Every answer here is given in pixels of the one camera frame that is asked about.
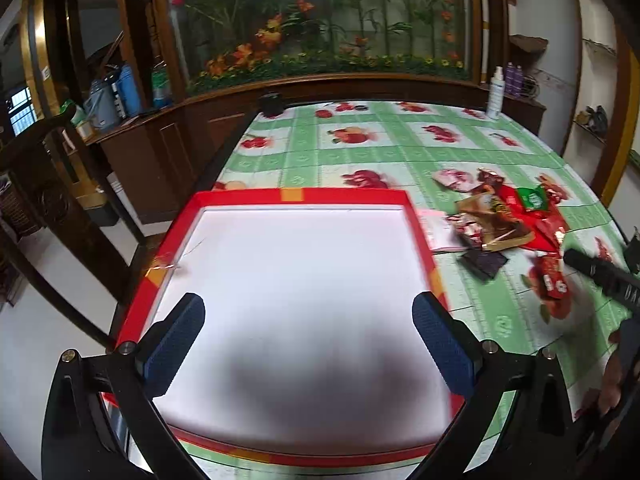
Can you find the red flower print snack bag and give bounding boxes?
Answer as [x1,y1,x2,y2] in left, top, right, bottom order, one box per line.
[527,254,572,323]

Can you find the long red snack packet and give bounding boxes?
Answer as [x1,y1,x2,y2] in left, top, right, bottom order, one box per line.
[497,184,570,252]

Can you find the small red crinkled snack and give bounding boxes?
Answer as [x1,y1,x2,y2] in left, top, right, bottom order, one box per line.
[537,174,570,205]

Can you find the green snack packet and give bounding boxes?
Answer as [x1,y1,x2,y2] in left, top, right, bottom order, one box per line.
[516,185,549,211]

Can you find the red white lattice snack bag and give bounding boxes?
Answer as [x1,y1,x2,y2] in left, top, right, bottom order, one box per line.
[446,212,484,247]

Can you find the pink striped snack packet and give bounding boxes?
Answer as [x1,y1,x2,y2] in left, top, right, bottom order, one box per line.
[416,208,466,252]

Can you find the brown gold snack bag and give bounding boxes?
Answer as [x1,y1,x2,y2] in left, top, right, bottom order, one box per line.
[456,192,535,252]

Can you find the pink white snack packet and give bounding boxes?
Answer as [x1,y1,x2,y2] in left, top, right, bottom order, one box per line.
[432,169,480,193]

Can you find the dark red snack packet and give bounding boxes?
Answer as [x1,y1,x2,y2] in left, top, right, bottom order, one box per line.
[477,168,506,192]

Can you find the red and white box lid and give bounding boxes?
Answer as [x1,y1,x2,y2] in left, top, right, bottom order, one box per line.
[117,188,461,468]

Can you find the dark wooden chair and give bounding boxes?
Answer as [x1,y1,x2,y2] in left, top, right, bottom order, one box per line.
[1,105,154,351]

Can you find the green fruit print tablecloth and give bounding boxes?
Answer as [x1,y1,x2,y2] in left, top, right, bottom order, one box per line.
[169,98,633,480]

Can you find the white spray bottle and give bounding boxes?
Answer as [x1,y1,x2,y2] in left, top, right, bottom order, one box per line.
[486,66,506,120]

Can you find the purple bottles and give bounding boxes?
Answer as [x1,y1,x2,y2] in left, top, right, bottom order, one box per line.
[506,62,524,98]

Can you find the small black table object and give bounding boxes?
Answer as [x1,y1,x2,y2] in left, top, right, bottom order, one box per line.
[259,92,286,118]

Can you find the flower mural glass panel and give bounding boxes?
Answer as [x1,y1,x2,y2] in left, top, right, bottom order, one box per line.
[168,0,471,94]

